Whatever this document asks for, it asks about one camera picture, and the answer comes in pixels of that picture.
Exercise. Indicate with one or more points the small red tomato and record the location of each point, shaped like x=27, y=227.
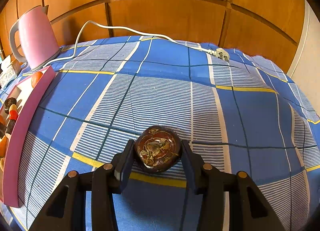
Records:
x=13, y=115

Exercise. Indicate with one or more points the orange tangerine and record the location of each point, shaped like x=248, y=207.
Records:
x=35, y=78

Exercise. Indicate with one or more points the pink tray box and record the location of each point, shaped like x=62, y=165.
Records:
x=28, y=98

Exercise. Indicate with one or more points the small beige round fruit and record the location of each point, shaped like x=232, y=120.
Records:
x=13, y=107

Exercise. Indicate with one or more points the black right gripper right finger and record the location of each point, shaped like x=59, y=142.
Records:
x=248, y=208

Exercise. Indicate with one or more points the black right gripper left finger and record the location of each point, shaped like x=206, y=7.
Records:
x=65, y=209

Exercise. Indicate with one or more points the pink electric kettle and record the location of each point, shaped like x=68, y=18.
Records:
x=32, y=39

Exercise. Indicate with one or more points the white power plug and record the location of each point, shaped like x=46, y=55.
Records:
x=222, y=54

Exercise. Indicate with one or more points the dark cut eggplant piece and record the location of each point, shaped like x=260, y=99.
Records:
x=8, y=102

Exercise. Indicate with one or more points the blue plaid tablecloth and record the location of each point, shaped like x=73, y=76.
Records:
x=242, y=115

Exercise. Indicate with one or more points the wooden wardrobe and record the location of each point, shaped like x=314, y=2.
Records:
x=270, y=28

